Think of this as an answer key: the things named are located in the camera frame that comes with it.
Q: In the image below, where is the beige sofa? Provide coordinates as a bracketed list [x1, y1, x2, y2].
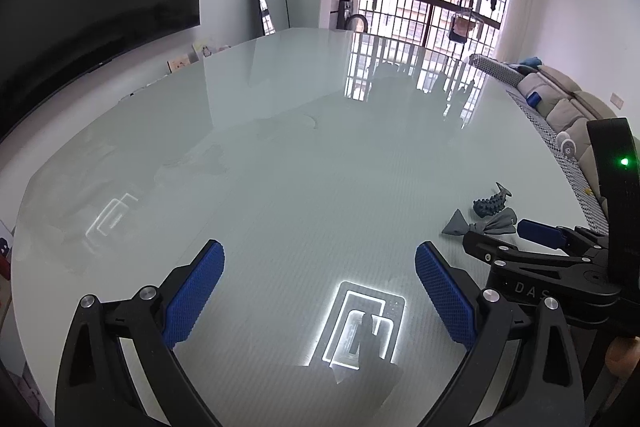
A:
[515, 64, 640, 218]

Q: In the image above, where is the dark hair claw clip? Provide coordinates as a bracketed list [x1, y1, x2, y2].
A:
[472, 182, 512, 220]

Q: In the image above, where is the white round device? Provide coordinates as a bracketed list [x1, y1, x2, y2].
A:
[556, 131, 577, 158]

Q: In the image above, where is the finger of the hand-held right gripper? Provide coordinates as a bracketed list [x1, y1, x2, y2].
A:
[517, 219, 608, 254]
[462, 231, 608, 270]

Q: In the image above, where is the colourful picture board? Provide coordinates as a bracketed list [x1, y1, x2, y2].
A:
[0, 219, 13, 280]

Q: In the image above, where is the person's right hand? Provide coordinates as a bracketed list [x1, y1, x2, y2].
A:
[604, 336, 638, 379]

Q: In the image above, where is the black stand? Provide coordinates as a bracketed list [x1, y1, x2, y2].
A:
[330, 0, 371, 32]

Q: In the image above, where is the grey cloth bow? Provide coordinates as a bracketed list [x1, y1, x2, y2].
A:
[441, 207, 518, 236]

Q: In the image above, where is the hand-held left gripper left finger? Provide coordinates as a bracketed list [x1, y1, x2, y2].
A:
[55, 239, 226, 427]

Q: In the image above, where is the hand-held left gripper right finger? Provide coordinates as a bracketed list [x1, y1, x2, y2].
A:
[415, 241, 586, 427]

